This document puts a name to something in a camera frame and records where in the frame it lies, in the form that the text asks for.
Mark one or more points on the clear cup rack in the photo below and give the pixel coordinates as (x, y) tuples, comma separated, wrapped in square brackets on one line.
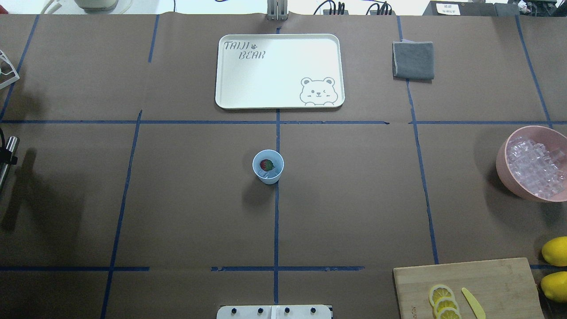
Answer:
[(8, 73)]

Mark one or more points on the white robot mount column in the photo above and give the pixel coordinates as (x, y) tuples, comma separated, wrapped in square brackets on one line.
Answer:
[(300, 311)]

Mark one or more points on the aluminium frame post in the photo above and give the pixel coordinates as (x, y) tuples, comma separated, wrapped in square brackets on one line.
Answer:
[(277, 10)]

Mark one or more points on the light blue cup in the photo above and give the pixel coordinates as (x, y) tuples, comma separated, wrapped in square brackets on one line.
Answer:
[(275, 157)]

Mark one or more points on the black box with label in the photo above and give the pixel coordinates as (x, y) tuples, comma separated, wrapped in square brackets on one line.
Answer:
[(459, 8)]

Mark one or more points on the cream bear tray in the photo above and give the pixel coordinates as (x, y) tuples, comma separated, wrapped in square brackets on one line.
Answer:
[(279, 71)]

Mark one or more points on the yellow lemon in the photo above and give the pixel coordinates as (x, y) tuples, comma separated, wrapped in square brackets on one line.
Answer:
[(554, 286), (554, 251)]

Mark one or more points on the red strawberry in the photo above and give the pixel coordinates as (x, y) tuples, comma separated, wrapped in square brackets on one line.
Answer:
[(266, 165)]

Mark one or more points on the wooden cutting board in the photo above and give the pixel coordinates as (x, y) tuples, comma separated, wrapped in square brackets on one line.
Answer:
[(505, 288)]

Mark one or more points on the lemon slices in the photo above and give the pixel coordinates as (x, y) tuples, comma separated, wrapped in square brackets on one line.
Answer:
[(443, 302)]

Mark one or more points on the yellow plastic knife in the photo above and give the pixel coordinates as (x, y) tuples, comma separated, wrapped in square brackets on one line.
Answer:
[(474, 304)]

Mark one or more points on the steel muddler black handle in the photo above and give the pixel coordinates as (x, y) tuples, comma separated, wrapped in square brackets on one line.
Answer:
[(4, 172)]

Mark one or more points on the pink bowl of ice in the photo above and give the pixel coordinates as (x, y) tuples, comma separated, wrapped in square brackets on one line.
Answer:
[(531, 163)]

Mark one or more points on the grey folded cloth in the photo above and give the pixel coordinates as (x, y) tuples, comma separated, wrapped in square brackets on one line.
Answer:
[(413, 60)]

